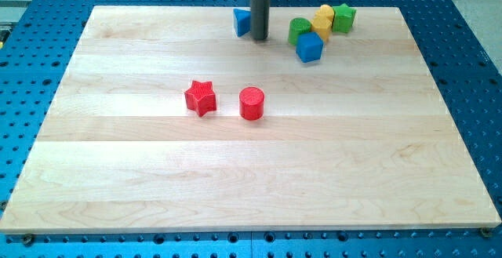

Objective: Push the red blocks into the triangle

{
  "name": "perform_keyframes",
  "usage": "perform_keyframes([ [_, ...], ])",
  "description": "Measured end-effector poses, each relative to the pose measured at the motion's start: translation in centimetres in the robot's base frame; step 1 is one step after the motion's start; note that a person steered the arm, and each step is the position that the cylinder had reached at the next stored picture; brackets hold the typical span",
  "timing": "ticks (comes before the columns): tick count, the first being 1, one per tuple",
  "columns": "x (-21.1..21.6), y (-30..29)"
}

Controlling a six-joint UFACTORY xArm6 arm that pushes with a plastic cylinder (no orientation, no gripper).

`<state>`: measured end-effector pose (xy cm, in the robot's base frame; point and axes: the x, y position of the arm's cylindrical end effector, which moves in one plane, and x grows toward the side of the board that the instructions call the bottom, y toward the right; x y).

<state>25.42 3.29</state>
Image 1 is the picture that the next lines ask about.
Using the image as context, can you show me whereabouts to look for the yellow rounded block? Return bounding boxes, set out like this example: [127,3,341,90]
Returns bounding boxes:
[315,4,335,23]

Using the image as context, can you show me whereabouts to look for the yellow pentagon block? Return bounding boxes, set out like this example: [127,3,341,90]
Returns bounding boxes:
[311,16,332,42]

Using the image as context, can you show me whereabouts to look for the red cylinder block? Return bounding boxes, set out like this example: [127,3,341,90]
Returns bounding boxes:
[239,87,265,121]

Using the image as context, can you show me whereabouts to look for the blue cube block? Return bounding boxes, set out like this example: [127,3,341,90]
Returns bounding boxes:
[296,32,324,63]

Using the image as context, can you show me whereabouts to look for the green star block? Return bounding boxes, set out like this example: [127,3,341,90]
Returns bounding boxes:
[332,3,357,34]

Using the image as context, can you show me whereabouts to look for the green cylinder block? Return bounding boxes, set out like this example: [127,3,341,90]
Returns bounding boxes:
[288,17,311,45]

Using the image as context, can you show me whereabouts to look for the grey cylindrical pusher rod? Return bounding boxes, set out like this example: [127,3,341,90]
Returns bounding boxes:
[249,0,270,41]

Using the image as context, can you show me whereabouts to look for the light wooden board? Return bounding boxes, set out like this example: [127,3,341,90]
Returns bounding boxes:
[1,5,500,234]

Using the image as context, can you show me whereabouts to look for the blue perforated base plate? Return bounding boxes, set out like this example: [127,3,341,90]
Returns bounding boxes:
[1,0,501,257]

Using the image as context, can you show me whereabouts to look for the blue triangle block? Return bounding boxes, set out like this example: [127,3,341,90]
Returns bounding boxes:
[233,9,251,37]

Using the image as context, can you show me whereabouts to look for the red star block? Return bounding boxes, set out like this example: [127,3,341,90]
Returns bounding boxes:
[184,80,216,117]

